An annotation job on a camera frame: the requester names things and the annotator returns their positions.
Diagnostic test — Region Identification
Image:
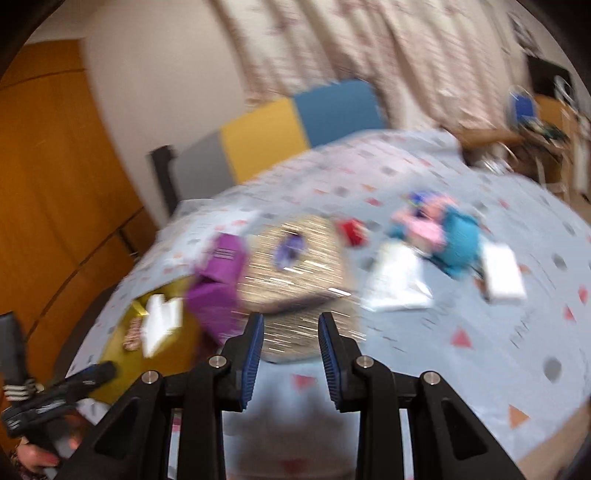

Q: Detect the person's left hand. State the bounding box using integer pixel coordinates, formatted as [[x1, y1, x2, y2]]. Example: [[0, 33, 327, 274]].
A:
[[16, 436, 79, 476]]

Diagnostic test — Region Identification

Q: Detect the grey yellow blue headboard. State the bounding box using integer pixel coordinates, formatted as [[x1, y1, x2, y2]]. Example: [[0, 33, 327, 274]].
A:
[[150, 78, 386, 215]]

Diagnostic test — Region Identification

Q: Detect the white cloth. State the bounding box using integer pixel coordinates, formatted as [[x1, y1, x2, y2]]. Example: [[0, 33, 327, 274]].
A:
[[141, 295, 185, 358]]

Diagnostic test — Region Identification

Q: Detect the small purple toy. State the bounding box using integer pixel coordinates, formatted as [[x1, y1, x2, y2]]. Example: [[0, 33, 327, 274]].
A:
[[274, 231, 308, 271]]

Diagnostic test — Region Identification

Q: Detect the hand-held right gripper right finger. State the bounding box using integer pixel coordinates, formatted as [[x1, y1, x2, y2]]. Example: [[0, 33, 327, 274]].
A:
[[318, 312, 527, 480]]

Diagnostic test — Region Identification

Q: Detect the glittery gold basket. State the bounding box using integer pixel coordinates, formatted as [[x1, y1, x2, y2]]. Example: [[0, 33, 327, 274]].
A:
[[235, 215, 365, 365]]

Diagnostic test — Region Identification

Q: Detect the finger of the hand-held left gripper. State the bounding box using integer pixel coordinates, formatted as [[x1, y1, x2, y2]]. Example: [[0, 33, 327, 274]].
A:
[[51, 361, 117, 398]]

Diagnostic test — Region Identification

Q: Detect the orange wooden wardrobe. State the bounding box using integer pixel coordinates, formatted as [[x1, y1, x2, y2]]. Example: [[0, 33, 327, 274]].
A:
[[0, 39, 160, 384]]

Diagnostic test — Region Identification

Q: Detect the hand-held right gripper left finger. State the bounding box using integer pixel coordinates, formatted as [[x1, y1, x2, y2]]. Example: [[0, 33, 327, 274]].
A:
[[56, 312, 266, 480]]

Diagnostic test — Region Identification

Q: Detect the light blue printed bedsheet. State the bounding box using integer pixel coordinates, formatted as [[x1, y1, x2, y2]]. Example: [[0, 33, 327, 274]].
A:
[[69, 129, 591, 480]]

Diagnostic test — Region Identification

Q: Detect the red fuzzy sock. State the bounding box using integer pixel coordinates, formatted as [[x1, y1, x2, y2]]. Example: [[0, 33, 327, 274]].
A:
[[337, 219, 369, 247]]

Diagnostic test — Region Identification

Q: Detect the purple cardboard box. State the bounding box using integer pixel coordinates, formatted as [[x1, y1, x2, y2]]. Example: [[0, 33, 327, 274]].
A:
[[185, 233, 250, 347]]

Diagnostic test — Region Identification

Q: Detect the white plastic packet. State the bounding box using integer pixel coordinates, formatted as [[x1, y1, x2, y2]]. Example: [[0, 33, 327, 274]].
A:
[[360, 240, 435, 313]]

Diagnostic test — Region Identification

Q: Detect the pink patterned cloth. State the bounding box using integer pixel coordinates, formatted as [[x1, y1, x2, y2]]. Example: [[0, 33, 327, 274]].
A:
[[121, 318, 143, 352]]

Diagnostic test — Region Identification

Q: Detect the pale floral curtain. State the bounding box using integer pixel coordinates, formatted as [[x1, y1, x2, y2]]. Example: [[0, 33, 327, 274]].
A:
[[208, 0, 536, 134]]

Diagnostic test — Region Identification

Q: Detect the wooden desk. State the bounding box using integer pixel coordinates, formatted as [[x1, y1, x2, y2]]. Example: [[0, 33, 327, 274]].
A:
[[455, 92, 591, 197]]

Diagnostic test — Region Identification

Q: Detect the gold tin box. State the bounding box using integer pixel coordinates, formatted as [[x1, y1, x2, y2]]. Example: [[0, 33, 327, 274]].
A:
[[99, 279, 208, 407]]

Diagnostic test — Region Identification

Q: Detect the blue desk fan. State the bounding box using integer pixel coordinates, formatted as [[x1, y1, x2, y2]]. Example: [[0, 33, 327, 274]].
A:
[[508, 88, 539, 127]]

